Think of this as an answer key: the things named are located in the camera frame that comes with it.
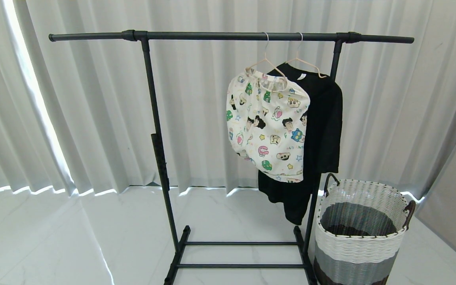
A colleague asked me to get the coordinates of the cream printed garment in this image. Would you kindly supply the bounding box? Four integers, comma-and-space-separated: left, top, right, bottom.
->
226, 68, 311, 183

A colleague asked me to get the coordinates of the pink clothes hanger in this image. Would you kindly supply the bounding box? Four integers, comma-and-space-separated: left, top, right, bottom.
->
245, 32, 289, 92
285, 32, 328, 79

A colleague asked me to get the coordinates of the black garment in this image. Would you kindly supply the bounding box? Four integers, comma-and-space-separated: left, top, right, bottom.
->
257, 63, 344, 226

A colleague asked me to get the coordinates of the black clothes rack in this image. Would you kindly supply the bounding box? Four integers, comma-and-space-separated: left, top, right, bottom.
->
49, 30, 415, 285

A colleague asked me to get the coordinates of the white laundry basket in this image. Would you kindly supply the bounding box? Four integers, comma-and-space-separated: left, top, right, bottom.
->
313, 173, 417, 285

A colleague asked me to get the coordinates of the white curtain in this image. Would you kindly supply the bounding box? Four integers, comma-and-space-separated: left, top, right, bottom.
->
0, 0, 456, 199

